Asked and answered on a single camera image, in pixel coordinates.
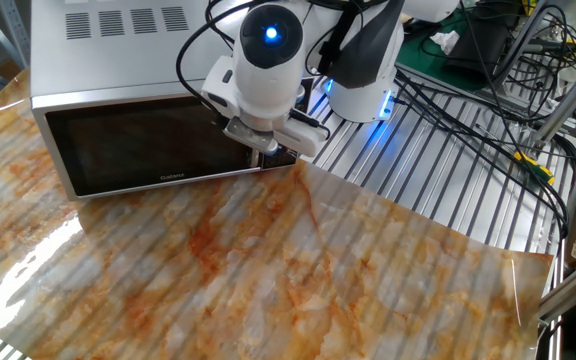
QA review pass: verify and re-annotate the white Franka Hand gripper body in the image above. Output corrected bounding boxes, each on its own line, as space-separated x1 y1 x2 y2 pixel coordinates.
200 54 330 159

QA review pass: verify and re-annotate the black glass microwave door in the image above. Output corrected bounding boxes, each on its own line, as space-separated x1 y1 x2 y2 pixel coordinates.
32 92 265 201

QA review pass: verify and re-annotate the silver Galanz microwave oven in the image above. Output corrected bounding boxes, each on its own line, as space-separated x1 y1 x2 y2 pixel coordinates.
29 0 315 201

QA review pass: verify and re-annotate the green desk mat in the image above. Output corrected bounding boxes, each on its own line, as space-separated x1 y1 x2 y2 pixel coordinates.
395 9 499 94

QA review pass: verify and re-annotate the orange marble pattern mat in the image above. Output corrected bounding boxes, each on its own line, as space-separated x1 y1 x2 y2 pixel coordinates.
0 69 555 360

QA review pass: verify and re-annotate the white crumpled paper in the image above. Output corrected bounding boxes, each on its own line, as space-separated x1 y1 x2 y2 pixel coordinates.
428 29 462 56

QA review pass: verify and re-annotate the black rectangular box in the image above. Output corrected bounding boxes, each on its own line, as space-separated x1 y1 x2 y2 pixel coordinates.
442 3 525 84

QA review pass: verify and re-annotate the grey metal stand leg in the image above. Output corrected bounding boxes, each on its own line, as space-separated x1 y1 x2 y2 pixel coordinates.
490 0 564 97

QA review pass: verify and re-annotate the short black camera cable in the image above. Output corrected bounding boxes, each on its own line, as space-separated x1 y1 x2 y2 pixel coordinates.
290 108 332 141

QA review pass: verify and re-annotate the silver camera module blue end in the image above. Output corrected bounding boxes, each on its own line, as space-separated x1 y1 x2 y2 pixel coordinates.
222 115 281 155

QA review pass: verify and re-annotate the long black gripper cable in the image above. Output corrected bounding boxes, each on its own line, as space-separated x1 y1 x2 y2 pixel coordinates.
174 0 269 124

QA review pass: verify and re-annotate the black cable bundle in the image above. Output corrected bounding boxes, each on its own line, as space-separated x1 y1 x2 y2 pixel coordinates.
392 64 576 241

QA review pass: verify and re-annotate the yellow handled screwdriver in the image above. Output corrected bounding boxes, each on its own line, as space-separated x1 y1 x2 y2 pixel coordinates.
511 149 557 185

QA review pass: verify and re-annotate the slanted aluminium frame post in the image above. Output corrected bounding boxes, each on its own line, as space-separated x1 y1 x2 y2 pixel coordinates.
531 54 576 149

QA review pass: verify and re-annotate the grey metal shelf frame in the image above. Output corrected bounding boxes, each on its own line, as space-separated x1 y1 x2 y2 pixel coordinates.
0 0 32 71

